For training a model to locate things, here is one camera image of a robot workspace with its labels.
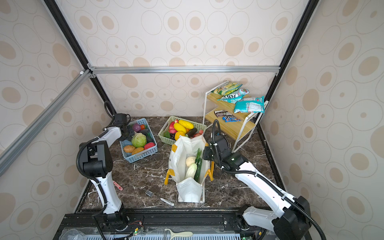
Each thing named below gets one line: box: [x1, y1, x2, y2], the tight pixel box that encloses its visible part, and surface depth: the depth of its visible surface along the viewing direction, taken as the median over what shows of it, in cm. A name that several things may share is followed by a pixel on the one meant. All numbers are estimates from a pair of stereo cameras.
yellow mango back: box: [178, 120, 194, 130], surface depth 108 cm
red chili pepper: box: [144, 142, 156, 150], surface depth 99 cm
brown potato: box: [123, 145, 136, 154], surface depth 96 cm
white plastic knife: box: [159, 197, 175, 207], surface depth 81 cm
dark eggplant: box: [188, 128, 198, 138], surface depth 108 cm
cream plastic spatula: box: [164, 228, 194, 240], surface depth 72 cm
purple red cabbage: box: [132, 122, 141, 133], surface depth 106 cm
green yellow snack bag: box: [211, 81, 243, 96], surface depth 83 cm
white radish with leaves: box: [185, 148, 202, 179], surface depth 87 cm
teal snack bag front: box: [234, 96, 265, 115], surface depth 77 cm
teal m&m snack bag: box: [217, 89, 250, 104], surface depth 81 cm
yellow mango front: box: [174, 122, 187, 134], surface depth 107 cm
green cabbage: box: [131, 132, 147, 148], surface depth 97 cm
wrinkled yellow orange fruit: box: [174, 131, 186, 141], surface depth 99 cm
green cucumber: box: [194, 158, 203, 183], surface depth 89 cm
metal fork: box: [144, 189, 154, 197], surface depth 85 cm
